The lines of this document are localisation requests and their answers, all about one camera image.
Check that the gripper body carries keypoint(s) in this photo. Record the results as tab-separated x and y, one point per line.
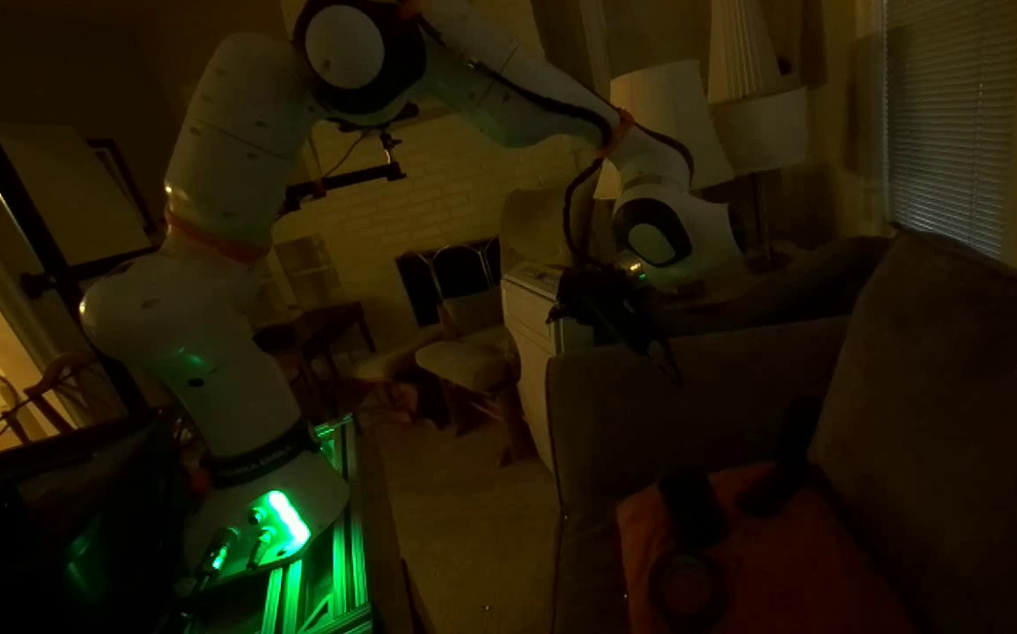
600	304

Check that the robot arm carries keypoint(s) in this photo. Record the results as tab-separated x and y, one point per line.
235	352

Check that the white cabinet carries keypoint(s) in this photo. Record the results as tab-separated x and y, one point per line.
530	335

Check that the wooden chair with cushion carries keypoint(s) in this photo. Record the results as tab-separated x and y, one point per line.
468	361

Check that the fireplace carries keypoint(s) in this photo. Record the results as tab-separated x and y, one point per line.
438	277

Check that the black headphones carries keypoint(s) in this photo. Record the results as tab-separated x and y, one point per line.
691	511

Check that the pleated lampshade floor lamp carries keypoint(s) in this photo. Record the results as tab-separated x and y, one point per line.
759	123

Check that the dark wooden side table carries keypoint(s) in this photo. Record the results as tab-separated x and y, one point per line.
319	330

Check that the orange cushion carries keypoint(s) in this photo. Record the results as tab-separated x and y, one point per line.
790	563

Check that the grey sofa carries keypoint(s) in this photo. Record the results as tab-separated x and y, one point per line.
931	423

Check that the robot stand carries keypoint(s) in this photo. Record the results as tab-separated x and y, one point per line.
332	581

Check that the window blinds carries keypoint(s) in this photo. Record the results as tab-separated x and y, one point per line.
948	123

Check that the camera on mount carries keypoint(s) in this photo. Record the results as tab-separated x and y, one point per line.
358	172

